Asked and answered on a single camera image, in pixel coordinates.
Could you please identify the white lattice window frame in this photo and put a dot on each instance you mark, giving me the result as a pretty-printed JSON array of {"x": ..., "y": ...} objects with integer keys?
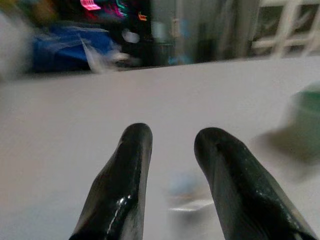
[{"x": 285, "y": 27}]

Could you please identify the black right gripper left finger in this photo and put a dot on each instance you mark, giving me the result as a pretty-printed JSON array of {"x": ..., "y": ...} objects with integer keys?
[{"x": 122, "y": 190}]

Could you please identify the blue plastic bag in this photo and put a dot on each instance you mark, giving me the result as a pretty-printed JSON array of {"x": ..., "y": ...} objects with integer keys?
[{"x": 62, "y": 47}]

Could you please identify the green cup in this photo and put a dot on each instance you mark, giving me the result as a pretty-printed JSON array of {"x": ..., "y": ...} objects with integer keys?
[{"x": 303, "y": 125}]

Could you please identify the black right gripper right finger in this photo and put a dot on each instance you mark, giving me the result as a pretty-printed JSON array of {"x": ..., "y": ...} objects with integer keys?
[{"x": 245, "y": 190}]

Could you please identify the light blue small object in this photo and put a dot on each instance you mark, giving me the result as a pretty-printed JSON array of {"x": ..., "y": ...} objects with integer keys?
[{"x": 181, "y": 186}]

